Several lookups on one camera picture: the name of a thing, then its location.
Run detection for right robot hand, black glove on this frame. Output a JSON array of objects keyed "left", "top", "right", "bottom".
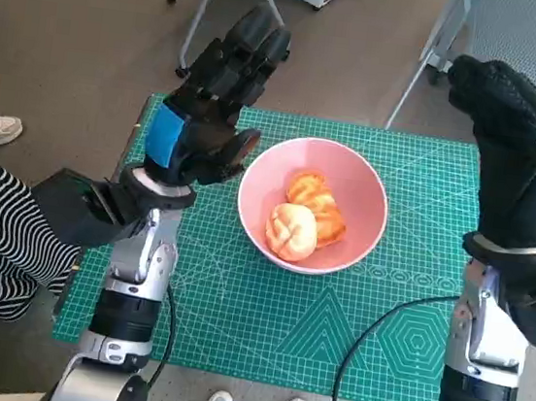
[{"left": 426, "top": 52, "right": 536, "bottom": 257}]

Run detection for long orange toy bread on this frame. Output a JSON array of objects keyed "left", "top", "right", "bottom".
[{"left": 280, "top": 166, "right": 354, "bottom": 252}]

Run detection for pink bowl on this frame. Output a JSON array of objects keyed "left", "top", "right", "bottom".
[{"left": 229, "top": 128, "right": 397, "bottom": 284}]

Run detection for round orange toy bread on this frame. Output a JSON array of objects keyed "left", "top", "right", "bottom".
[{"left": 260, "top": 199, "right": 323, "bottom": 266}]

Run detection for grey mesh seat chair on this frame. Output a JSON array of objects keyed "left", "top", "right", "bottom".
[{"left": 384, "top": 0, "right": 536, "bottom": 150}]

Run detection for green cutting mat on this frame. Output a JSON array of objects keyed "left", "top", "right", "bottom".
[{"left": 47, "top": 84, "right": 490, "bottom": 401}]

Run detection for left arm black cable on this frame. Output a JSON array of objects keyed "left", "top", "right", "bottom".
[{"left": 141, "top": 282, "right": 181, "bottom": 394}]

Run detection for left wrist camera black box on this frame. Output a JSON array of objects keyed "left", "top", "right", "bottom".
[{"left": 25, "top": 164, "right": 154, "bottom": 257}]

